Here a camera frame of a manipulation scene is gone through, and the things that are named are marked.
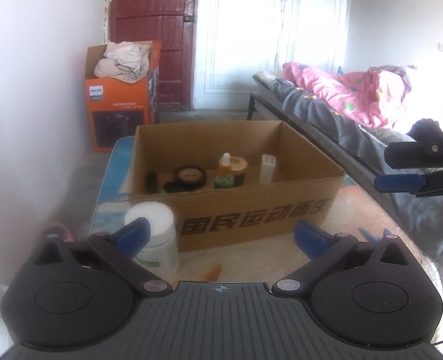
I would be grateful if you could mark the green dropper bottle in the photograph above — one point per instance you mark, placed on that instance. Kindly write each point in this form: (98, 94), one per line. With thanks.
(225, 177)

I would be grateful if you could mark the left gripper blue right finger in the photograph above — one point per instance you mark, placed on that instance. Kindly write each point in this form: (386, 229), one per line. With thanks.
(312, 240)

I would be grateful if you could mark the pink floral blanket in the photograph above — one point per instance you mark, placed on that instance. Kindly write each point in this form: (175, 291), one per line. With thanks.
(372, 98)

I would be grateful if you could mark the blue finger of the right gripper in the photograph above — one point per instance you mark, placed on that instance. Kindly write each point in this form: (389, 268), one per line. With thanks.
(401, 183)

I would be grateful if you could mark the white cloth in box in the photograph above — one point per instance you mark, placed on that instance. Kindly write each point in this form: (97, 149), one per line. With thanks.
(126, 61)

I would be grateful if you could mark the large brown cardboard box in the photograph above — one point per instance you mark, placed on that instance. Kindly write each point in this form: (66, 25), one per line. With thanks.
(305, 182)

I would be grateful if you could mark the white supplement bottle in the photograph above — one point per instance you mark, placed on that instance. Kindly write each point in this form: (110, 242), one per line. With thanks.
(160, 255)

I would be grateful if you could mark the dark red wooden door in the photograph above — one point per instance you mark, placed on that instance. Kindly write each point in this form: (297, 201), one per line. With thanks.
(173, 23)

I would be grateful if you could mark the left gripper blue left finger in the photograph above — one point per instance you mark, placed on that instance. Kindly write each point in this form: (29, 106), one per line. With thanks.
(132, 238)

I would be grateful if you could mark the dark sofa frame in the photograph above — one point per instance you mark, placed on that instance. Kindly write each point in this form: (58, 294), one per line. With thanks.
(353, 166)

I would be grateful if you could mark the gold lidded dark jar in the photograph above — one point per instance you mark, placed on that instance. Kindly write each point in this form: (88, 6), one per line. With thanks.
(239, 167)

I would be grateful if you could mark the black cylindrical flashlight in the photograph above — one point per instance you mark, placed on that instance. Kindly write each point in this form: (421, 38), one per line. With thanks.
(151, 183)

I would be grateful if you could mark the small black case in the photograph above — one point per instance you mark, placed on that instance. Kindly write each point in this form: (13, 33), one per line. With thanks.
(173, 187)

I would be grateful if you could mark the orange Philips appliance box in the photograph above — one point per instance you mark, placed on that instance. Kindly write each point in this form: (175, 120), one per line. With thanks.
(116, 108)

